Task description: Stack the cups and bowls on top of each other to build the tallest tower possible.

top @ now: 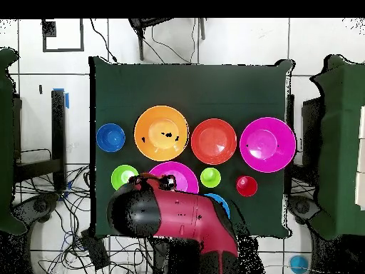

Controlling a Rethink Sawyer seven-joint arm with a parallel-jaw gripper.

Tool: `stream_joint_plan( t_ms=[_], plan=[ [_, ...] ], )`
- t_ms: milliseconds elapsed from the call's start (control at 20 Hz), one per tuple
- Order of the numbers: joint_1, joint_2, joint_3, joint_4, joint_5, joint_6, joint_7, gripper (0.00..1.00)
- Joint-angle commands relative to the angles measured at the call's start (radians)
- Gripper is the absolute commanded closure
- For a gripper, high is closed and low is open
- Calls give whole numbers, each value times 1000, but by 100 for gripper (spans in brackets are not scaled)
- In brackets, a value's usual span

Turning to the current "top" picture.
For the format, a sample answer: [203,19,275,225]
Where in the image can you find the green cup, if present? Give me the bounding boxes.
[200,167,222,188]

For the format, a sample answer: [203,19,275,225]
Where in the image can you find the small green bowl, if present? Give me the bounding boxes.
[110,164,140,191]

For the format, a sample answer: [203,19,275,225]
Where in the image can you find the large pink bowl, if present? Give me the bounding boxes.
[239,116,297,173]
[148,161,200,195]

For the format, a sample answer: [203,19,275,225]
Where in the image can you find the large orange bowl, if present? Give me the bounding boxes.
[133,105,190,163]

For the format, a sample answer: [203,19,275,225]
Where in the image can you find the small dark blue bowl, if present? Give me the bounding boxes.
[96,123,126,153]

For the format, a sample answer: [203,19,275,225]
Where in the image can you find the orange-red bowl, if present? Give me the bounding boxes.
[190,118,238,166]

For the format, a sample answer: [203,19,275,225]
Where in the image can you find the light blue bowl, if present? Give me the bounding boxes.
[203,193,231,219]

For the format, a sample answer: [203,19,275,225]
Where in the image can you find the black power brick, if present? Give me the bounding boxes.
[80,228,111,271]

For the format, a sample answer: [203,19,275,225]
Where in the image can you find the red cup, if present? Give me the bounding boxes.
[235,175,258,198]

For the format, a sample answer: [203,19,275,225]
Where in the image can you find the dark green tablecloth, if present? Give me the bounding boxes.
[88,56,294,239]

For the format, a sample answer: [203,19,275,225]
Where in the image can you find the black bench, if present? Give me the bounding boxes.
[12,89,67,191]

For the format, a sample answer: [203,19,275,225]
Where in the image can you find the grey office chair base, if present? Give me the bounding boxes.
[12,193,61,224]
[287,195,322,225]

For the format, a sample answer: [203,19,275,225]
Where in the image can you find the blue tape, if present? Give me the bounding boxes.
[52,88,70,110]

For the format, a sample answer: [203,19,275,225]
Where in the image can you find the green-covered side table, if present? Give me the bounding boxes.
[309,54,365,240]
[0,47,28,235]

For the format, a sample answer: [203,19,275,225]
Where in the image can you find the blue disc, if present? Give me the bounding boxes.
[289,254,311,274]

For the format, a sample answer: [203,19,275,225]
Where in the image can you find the white boxes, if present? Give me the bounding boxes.
[354,104,365,211]

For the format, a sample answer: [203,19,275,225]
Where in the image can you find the tangle of cables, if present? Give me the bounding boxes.
[14,163,155,274]

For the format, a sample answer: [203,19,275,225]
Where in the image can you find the black cable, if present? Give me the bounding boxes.
[89,18,118,63]

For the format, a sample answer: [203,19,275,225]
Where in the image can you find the black square frame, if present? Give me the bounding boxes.
[41,18,86,53]

